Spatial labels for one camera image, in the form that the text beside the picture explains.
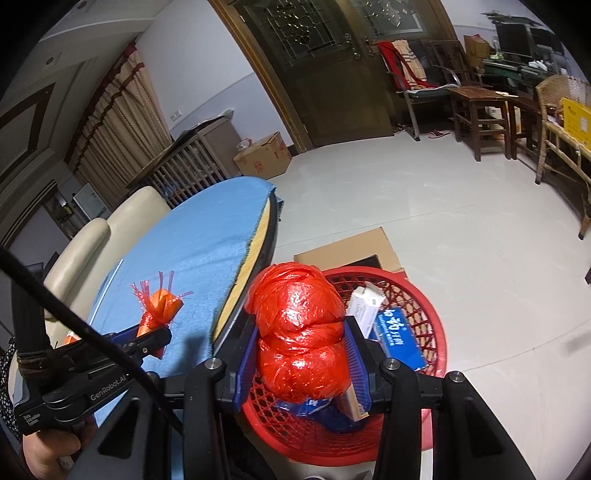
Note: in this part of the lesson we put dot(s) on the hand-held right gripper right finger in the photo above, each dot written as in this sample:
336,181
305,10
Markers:
358,369

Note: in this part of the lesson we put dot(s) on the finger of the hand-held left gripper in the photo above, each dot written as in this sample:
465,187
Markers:
124,336
154,341

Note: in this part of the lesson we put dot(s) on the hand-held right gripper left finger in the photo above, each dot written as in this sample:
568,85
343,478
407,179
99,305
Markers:
244,364

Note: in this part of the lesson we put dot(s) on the small tan carton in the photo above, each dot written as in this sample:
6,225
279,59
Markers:
353,406

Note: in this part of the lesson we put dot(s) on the orange plastic bag bundle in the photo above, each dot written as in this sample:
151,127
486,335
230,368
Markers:
159,304

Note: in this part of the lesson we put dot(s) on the blue carton box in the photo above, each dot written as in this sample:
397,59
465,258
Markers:
397,337

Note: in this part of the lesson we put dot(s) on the blue plastic bag bundle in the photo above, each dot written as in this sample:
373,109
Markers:
332,417

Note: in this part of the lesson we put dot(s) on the red plastic bag bundle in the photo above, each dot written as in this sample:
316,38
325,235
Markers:
295,323

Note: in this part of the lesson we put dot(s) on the white medicine box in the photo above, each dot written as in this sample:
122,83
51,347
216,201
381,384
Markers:
364,302

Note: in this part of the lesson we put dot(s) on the red plastic basket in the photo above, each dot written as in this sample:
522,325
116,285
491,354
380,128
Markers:
415,300

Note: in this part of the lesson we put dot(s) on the person's left hand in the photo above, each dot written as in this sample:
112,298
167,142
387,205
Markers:
51,452

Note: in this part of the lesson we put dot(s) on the cream leather sofa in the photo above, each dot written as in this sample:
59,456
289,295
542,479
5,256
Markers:
92,249

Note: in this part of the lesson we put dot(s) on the blue tablecloth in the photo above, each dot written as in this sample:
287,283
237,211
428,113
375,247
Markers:
184,240

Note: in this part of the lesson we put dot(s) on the round wooden table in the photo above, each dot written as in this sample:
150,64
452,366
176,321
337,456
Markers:
265,249

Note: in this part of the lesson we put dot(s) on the flattened cardboard sheet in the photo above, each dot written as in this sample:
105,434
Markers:
351,249

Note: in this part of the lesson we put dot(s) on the white board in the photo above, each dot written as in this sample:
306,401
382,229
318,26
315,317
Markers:
92,201

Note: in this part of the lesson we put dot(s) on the wooden baby crib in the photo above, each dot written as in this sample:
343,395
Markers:
194,161

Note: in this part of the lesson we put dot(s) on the beige curtain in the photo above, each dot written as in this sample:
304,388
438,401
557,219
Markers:
120,129

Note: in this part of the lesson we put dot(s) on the large cardboard box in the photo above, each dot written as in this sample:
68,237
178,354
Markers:
263,157

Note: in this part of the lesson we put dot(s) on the clear plastic bottle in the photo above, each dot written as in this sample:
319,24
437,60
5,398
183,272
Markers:
244,144

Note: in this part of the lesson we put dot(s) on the red slipper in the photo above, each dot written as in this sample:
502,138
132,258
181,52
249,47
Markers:
438,134

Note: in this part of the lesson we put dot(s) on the dark wooden chair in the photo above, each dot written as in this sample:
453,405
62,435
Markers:
586,217

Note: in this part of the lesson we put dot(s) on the dark wooden double door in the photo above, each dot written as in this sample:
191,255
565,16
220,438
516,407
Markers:
323,83

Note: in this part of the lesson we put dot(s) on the dark wooden stool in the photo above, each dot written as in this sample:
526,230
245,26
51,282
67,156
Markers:
475,92

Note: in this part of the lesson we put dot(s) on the red striped towel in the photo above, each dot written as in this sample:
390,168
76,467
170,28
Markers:
401,64

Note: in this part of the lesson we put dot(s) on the dark wooden side table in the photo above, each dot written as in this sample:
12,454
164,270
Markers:
524,106

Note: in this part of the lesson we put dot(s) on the carved wooden chair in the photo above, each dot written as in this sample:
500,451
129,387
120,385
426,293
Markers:
455,60

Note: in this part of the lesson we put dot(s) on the yellow flat box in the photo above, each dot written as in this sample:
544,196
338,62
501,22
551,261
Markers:
577,122

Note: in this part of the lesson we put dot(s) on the wicker armchair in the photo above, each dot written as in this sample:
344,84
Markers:
551,92

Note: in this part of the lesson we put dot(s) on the cluttered computer desk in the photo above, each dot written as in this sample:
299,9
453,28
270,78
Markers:
521,71

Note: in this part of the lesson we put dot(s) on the open brown carton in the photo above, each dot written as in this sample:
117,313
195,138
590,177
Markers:
476,50

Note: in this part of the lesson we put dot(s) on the black monitor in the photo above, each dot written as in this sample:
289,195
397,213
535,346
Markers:
512,40

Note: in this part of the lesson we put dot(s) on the metal frame chair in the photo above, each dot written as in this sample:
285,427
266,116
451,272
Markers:
429,92

